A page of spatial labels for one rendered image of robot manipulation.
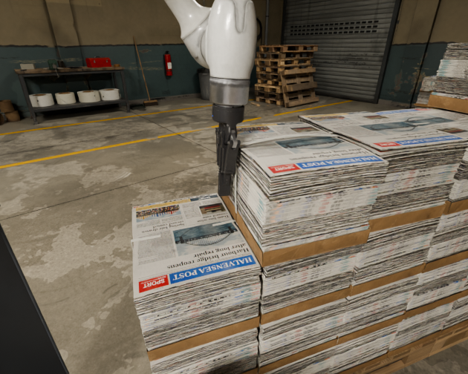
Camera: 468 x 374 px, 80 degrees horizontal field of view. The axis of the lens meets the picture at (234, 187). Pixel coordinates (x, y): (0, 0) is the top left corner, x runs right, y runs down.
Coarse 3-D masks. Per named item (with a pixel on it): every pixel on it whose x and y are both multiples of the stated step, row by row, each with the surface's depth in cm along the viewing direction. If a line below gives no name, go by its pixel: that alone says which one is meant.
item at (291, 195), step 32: (256, 160) 58; (288, 160) 58; (320, 160) 59; (352, 160) 59; (384, 160) 60; (256, 192) 59; (288, 192) 55; (320, 192) 59; (352, 192) 61; (256, 224) 61; (288, 224) 60; (320, 224) 63; (352, 224) 66
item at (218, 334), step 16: (464, 256) 96; (400, 272) 87; (416, 272) 90; (368, 288) 85; (304, 304) 77; (320, 304) 80; (432, 304) 104; (256, 320) 73; (272, 320) 75; (400, 320) 101; (208, 336) 69; (224, 336) 71; (352, 336) 94; (432, 336) 118; (160, 352) 66; (176, 352) 68; (304, 352) 88; (256, 368) 83; (272, 368) 86; (352, 368) 105
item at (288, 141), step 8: (304, 136) 75; (312, 136) 75; (320, 136) 75; (256, 144) 70; (264, 144) 70; (272, 144) 70; (280, 144) 70; (288, 144) 69; (296, 144) 69; (240, 152) 68; (240, 160) 68; (240, 168) 69; (240, 176) 69; (240, 184) 70
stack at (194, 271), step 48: (144, 240) 72; (192, 240) 72; (240, 240) 72; (384, 240) 77; (432, 240) 86; (144, 288) 58; (192, 288) 60; (240, 288) 65; (288, 288) 72; (336, 288) 79; (384, 288) 87; (432, 288) 101; (144, 336) 62; (192, 336) 68; (240, 336) 73; (288, 336) 81; (336, 336) 92; (384, 336) 103
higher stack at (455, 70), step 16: (448, 48) 101; (464, 48) 96; (448, 64) 102; (464, 64) 97; (448, 80) 102; (464, 80) 97; (448, 96) 104; (464, 96) 98; (448, 112) 104; (464, 288) 109; (464, 304) 115; (448, 320) 116; (464, 320) 124; (448, 336) 125; (464, 336) 132; (432, 352) 127
